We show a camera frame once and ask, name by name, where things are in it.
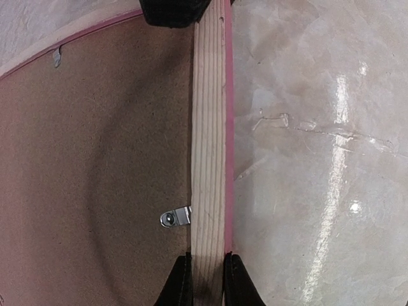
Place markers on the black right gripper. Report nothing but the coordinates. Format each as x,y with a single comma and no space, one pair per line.
173,13

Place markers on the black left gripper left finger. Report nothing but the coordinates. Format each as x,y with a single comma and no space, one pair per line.
178,288

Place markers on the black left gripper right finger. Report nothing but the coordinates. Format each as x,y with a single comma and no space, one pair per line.
239,289

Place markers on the pink wooden picture frame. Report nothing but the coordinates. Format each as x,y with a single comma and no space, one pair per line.
210,164

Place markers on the brown cardboard backing board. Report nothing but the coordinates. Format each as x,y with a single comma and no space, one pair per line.
92,153

